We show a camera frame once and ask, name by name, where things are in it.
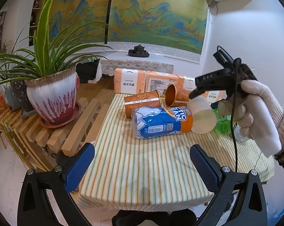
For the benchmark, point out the striped yellow tablecloth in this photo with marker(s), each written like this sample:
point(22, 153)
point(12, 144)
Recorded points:
point(157, 174)

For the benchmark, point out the right hand white glove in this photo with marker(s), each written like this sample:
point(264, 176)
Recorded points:
point(260, 116)

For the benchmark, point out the orange patterned paper cup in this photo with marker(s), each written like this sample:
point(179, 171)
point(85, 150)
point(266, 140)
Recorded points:
point(147, 99)

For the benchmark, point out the black teapot set tray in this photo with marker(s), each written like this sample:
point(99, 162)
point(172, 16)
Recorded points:
point(138, 51)

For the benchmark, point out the green plastic bottle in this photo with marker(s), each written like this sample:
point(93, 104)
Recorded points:
point(223, 124)

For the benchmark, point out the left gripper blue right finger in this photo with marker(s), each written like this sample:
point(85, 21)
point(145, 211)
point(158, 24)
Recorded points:
point(250, 205)

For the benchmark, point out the rightmost orange tissue pack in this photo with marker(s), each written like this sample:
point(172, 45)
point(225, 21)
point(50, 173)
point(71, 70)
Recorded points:
point(214, 95)

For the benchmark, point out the wooden wall shelf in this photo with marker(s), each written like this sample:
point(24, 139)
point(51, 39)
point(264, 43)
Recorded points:
point(35, 16)

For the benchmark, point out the white plastic cup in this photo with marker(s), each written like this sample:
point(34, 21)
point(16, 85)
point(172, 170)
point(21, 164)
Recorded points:
point(204, 118)

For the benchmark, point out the blue orange snack can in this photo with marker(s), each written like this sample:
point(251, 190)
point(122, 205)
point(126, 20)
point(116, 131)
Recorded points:
point(151, 122)

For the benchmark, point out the orange tissue pack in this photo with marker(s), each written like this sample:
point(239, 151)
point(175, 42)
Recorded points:
point(157, 81)
point(186, 82)
point(214, 95)
point(129, 81)

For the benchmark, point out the dark speckled flowerpot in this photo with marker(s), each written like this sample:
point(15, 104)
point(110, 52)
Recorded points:
point(19, 90)

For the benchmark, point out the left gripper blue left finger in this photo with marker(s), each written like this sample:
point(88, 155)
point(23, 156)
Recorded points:
point(34, 206)

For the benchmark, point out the leftmost orange tissue pack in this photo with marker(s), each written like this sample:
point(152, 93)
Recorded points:
point(129, 81)

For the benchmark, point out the white lace covered table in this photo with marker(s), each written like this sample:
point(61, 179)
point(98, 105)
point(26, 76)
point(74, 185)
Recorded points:
point(111, 61)

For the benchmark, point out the clear bottle red green label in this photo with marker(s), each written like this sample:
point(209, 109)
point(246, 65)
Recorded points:
point(238, 136)

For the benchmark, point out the white red ceramic flowerpot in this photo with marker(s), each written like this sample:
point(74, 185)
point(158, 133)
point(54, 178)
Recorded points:
point(54, 97)

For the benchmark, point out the green mountain landscape mural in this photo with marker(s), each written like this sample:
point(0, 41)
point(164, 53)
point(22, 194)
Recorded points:
point(179, 24)

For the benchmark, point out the wooden slatted plant stand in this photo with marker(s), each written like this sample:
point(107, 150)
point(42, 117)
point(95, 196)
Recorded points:
point(37, 146)

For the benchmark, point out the green spider plant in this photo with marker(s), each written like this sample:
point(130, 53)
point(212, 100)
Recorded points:
point(48, 57)

